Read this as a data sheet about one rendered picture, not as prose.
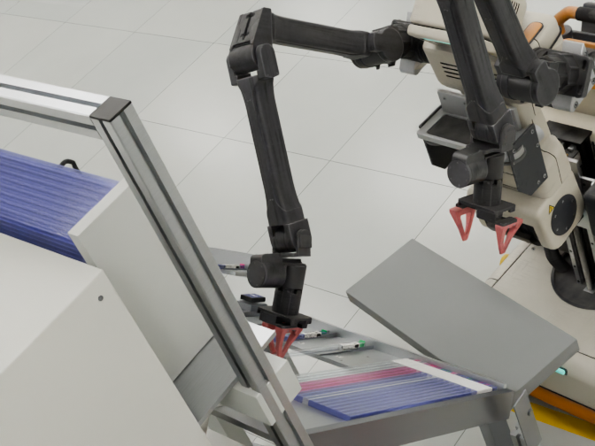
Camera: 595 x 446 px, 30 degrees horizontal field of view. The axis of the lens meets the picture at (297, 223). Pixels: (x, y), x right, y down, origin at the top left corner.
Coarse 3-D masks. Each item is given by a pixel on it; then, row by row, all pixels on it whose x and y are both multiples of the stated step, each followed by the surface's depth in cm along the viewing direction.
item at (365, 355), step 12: (324, 336) 260; (336, 336) 263; (300, 348) 246; (360, 348) 253; (372, 348) 256; (324, 360) 241; (336, 360) 240; (348, 360) 242; (360, 360) 243; (372, 360) 245; (384, 360) 247
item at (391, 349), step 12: (312, 324) 268; (324, 324) 266; (348, 336) 261; (360, 336) 259; (384, 348) 254; (396, 348) 252; (432, 360) 246; (456, 372) 242; (468, 372) 240; (492, 384) 236; (504, 384) 234
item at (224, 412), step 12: (216, 408) 192; (228, 408) 193; (300, 408) 200; (312, 408) 201; (228, 420) 189; (240, 420) 188; (252, 420) 189; (312, 420) 194; (324, 420) 195; (336, 420) 196; (252, 432) 185; (264, 432) 184
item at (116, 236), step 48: (0, 96) 148; (48, 96) 145; (96, 96) 138; (96, 240) 154; (144, 240) 161; (144, 288) 163; (144, 336) 165; (192, 336) 172; (192, 384) 170; (528, 432) 232
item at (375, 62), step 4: (380, 28) 254; (396, 28) 253; (372, 32) 251; (376, 32) 249; (372, 52) 249; (376, 52) 248; (368, 56) 250; (372, 56) 250; (376, 56) 249; (364, 60) 252; (368, 60) 252; (372, 60) 251; (376, 60) 250; (380, 60) 250; (368, 64) 253; (372, 64) 252; (376, 64) 252; (380, 64) 252; (388, 64) 253; (392, 64) 252; (376, 68) 256
